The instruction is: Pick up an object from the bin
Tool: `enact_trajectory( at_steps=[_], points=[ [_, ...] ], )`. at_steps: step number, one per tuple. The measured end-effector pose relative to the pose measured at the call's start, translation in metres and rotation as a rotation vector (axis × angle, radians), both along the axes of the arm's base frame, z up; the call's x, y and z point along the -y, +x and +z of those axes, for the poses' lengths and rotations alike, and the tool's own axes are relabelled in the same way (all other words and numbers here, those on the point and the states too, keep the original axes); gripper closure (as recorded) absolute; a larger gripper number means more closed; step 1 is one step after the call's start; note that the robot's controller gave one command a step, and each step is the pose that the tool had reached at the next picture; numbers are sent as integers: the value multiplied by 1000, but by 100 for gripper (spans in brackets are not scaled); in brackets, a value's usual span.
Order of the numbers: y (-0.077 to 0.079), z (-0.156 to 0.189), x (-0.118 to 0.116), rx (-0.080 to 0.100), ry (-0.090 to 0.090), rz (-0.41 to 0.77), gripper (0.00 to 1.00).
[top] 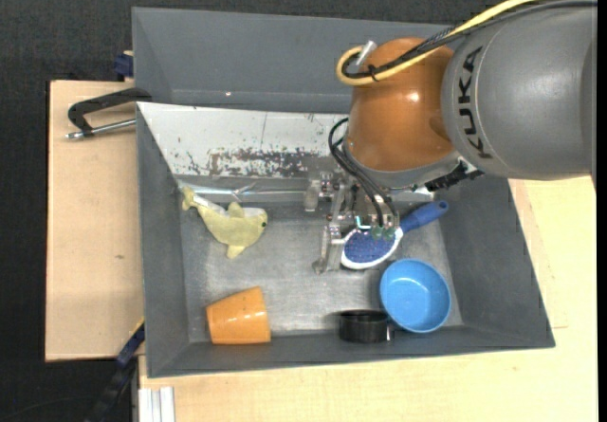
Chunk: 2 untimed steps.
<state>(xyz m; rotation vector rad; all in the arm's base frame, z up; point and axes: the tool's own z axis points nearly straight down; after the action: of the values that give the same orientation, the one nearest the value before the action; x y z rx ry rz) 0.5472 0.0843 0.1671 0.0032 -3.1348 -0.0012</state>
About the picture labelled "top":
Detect yellow toy dolphin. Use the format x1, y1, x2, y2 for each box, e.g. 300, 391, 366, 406
179, 185, 269, 261

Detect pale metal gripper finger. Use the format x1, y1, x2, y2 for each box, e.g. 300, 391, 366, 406
303, 175, 335, 213
311, 223, 343, 275

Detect blue and white brush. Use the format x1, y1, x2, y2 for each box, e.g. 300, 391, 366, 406
340, 199, 451, 271

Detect grey metal bin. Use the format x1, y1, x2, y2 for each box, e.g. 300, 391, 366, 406
130, 6, 557, 378

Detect black ring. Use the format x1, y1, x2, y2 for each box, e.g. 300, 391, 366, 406
338, 309, 395, 344

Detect blue bowl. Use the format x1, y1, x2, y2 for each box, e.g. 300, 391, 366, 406
377, 257, 452, 335

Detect orange cup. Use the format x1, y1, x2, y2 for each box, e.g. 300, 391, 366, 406
204, 285, 272, 346

